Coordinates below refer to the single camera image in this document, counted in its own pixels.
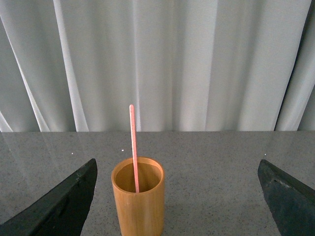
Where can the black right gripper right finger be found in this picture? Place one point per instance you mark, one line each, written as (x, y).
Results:
(291, 202)

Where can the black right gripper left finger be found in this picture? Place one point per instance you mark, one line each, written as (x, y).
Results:
(62, 211)

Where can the pink chopstick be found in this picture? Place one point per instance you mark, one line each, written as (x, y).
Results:
(134, 147)

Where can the bamboo chopstick holder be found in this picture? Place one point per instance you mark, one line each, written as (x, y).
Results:
(142, 213)

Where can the white curtain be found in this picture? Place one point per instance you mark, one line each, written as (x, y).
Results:
(185, 65)

